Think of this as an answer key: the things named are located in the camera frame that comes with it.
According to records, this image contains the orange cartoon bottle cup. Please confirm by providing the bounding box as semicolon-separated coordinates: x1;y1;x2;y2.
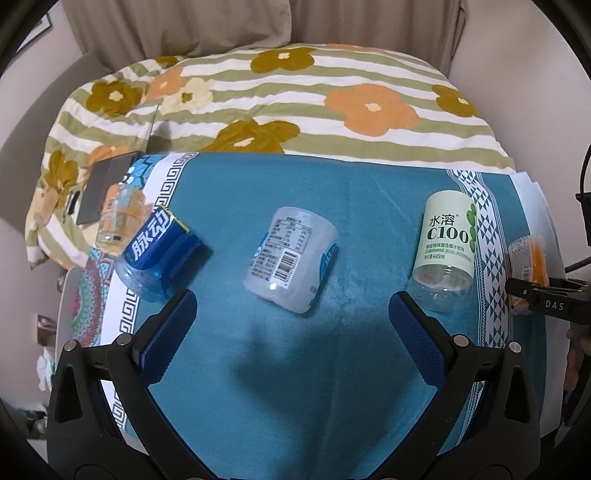
508;235;550;287

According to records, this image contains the blue label clear cup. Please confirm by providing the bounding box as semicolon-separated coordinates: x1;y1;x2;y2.
115;206;204;302

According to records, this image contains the green label clear cup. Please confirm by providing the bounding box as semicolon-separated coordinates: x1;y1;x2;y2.
407;190;477;313

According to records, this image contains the orange clear small cup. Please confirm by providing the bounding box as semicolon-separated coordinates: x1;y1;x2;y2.
95;183;147;256

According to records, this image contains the white translucent blue-logo cup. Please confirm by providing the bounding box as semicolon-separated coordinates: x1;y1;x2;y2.
243;206;339;314

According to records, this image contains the person's right hand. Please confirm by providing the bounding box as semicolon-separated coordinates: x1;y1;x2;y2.
564;323;590;392

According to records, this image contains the dark tablet on quilt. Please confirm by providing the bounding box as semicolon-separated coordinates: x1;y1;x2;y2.
76;151;141;225

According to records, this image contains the floral striped quilt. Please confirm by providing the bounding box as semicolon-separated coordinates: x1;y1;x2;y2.
24;44;515;269

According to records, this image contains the beige curtain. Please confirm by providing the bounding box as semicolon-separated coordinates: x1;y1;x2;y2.
63;0;467;73

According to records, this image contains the black cable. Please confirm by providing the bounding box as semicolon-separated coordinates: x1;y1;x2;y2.
564;143;591;274

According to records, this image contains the framed picture on wall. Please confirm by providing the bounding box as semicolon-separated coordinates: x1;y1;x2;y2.
14;14;52;56

